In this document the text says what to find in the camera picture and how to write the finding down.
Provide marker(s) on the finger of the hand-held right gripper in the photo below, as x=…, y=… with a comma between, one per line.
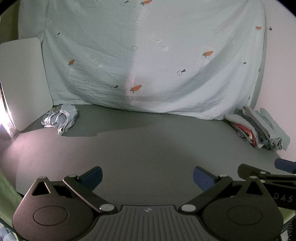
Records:
x=247, y=170
x=284, y=165

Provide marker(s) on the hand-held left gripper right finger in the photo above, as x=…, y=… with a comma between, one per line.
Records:
x=203, y=179

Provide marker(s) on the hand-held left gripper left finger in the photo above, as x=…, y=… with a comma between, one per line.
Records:
x=94, y=177

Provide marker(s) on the light blue polo shirt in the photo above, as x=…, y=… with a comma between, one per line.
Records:
x=67, y=118

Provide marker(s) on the leaf patterned shirt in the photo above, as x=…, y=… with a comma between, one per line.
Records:
x=55, y=109

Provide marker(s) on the stack of folded clothes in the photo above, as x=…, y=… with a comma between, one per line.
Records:
x=256, y=128

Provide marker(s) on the green cloth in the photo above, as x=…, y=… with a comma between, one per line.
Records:
x=10, y=197
x=288, y=214

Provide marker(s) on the person's dark speckled clothing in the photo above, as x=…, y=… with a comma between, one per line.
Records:
x=292, y=231

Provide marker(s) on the printed paper box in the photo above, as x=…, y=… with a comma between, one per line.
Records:
x=5, y=233

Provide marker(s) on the white rounded board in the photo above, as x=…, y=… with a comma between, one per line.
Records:
x=25, y=81

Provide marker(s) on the carrot print bed sheet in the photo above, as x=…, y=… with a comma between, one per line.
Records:
x=150, y=58

